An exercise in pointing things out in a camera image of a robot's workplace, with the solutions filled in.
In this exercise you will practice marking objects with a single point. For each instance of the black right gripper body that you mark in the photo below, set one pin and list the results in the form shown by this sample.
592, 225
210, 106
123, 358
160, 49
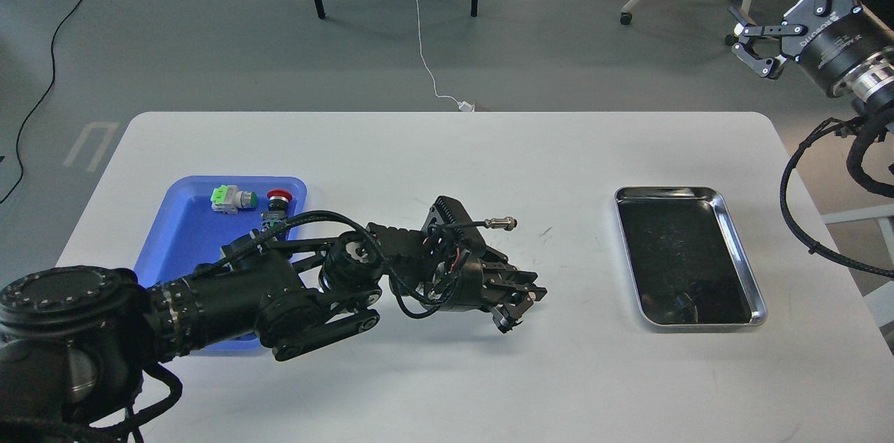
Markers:
846, 53

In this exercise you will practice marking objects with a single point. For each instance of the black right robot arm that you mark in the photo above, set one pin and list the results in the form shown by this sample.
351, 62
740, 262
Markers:
870, 126

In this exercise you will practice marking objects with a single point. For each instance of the green white push button switch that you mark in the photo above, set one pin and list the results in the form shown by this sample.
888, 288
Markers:
230, 199

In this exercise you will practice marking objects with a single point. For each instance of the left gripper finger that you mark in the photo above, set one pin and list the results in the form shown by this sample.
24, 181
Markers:
505, 283
508, 312

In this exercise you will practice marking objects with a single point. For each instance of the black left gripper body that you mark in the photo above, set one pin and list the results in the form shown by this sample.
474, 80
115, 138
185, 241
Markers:
457, 280

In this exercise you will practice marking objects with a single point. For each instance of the silver metal tray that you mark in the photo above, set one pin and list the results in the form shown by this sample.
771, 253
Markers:
688, 266

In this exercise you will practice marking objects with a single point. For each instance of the blue plastic tray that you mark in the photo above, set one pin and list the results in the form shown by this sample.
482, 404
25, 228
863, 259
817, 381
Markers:
186, 231

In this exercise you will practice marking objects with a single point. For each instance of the red mushroom push button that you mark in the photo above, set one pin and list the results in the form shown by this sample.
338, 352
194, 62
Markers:
277, 209

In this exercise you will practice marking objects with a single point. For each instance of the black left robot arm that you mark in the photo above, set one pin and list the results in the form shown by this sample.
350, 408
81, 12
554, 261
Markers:
84, 348

